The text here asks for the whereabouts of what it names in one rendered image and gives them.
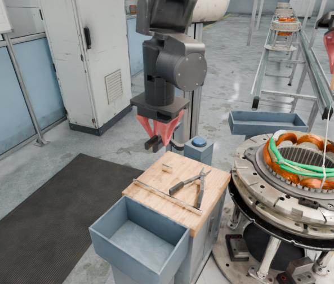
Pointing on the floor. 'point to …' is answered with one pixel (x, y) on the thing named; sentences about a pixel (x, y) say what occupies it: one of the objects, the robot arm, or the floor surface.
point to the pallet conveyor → (320, 97)
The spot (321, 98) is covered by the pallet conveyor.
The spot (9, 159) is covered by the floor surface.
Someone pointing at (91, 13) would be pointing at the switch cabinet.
